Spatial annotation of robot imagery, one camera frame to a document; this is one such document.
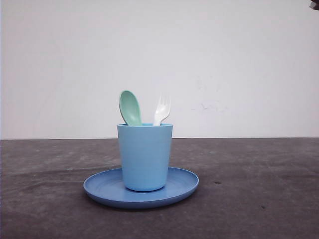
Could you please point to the white plastic fork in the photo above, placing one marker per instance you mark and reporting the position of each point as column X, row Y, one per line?
column 163, row 109

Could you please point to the mint green plastic spoon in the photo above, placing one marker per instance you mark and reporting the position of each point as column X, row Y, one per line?
column 129, row 108

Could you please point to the light blue plastic cup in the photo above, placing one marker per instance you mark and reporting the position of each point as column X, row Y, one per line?
column 145, row 154

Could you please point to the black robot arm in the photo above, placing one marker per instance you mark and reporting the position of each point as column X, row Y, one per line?
column 314, row 4

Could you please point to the blue plastic plate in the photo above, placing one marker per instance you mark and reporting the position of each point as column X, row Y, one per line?
column 107, row 188

